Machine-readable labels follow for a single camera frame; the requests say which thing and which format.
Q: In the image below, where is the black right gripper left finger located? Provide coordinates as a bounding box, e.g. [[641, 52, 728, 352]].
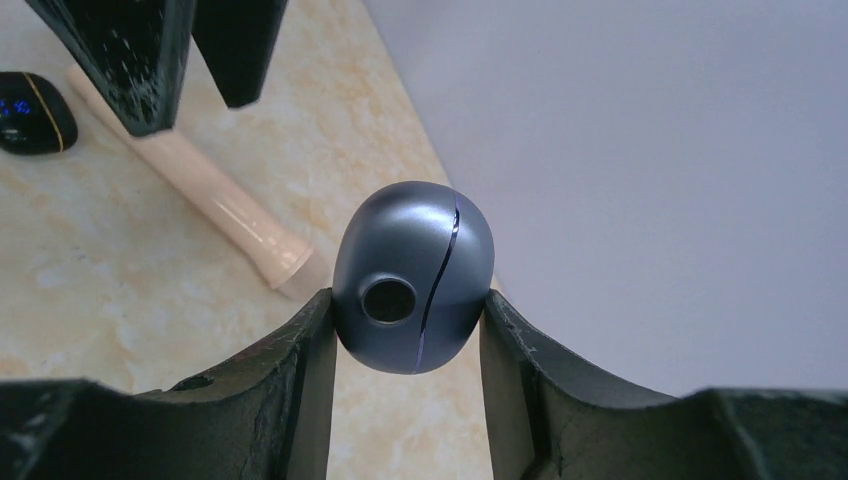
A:
[[1, 289, 337, 479]]

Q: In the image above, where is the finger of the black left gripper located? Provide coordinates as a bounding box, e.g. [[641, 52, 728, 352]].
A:
[[27, 0, 196, 137], [192, 0, 288, 109]]

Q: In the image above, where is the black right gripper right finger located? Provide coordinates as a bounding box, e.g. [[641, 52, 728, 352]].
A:
[[480, 291, 847, 479]]

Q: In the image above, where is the black earbud charging case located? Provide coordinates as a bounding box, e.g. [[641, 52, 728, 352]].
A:
[[1, 71, 78, 156]]

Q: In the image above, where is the grey-blue oval case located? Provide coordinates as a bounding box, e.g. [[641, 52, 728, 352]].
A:
[[331, 181, 495, 375]]

